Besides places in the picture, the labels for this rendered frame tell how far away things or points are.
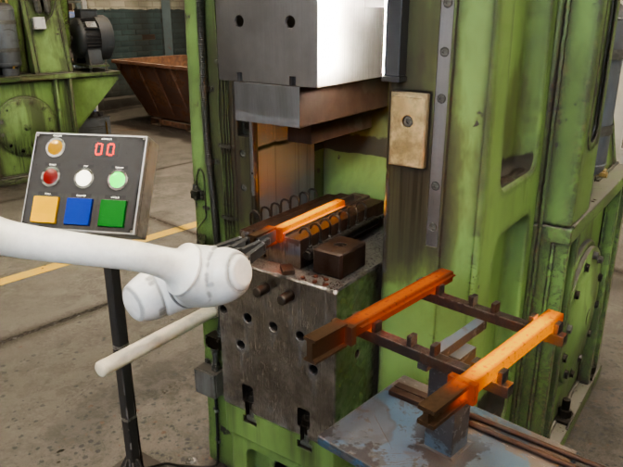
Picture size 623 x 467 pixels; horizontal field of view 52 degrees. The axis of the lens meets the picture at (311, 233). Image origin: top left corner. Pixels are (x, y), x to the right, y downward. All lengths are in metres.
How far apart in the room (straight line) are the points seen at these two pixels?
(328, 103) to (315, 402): 0.75
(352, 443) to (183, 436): 1.37
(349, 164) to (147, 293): 0.94
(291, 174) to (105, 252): 0.91
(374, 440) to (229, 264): 0.45
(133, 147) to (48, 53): 4.68
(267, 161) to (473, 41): 0.70
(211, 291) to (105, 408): 1.68
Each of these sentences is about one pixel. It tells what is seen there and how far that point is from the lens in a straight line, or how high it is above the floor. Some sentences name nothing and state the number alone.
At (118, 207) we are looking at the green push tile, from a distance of 1.80.
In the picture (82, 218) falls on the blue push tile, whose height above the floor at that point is 0.99.
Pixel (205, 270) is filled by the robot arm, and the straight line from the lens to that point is 1.18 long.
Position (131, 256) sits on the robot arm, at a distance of 1.16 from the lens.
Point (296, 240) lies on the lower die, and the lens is 1.59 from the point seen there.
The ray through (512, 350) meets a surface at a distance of 1.09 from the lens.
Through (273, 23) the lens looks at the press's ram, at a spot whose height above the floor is 1.50.
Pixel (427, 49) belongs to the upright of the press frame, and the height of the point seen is 1.45.
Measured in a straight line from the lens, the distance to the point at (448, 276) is 1.34.
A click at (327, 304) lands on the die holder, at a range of 1.51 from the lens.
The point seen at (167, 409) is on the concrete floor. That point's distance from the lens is 2.74.
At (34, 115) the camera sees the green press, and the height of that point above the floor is 0.60.
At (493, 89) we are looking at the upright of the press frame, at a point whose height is 1.37.
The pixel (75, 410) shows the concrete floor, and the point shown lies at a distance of 2.84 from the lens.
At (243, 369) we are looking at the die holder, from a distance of 1.80.
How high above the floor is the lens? 1.54
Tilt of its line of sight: 20 degrees down
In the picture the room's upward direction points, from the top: straight up
